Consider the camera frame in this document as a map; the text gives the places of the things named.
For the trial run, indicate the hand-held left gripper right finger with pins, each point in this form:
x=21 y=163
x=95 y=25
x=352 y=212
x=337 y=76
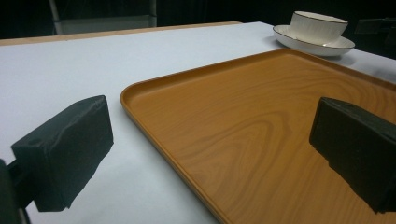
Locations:
x=355 y=149

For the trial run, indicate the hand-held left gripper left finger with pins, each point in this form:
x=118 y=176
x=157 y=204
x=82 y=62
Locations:
x=65 y=149

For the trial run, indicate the white cup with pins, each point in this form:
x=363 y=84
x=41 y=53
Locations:
x=317 y=27

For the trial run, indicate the white saucer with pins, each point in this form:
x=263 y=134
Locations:
x=311 y=46

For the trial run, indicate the wooden tray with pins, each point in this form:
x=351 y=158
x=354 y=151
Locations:
x=249 y=137

